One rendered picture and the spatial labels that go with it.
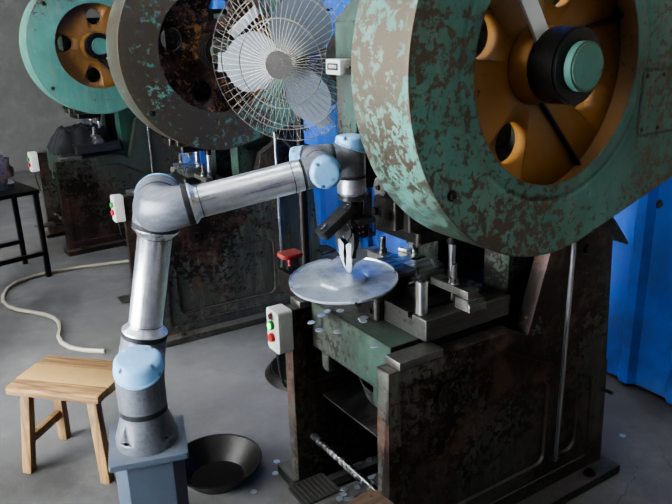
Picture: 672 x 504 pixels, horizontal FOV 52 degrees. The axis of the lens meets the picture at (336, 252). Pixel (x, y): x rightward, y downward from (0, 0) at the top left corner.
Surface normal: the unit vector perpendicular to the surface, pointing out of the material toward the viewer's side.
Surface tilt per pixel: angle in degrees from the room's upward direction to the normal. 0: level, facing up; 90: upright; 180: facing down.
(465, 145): 90
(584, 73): 90
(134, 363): 8
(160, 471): 90
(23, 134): 90
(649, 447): 0
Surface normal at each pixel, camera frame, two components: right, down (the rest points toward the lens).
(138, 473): 0.28, 0.29
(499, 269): -0.84, 0.19
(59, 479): -0.03, -0.95
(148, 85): 0.51, 0.25
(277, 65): -0.29, 0.40
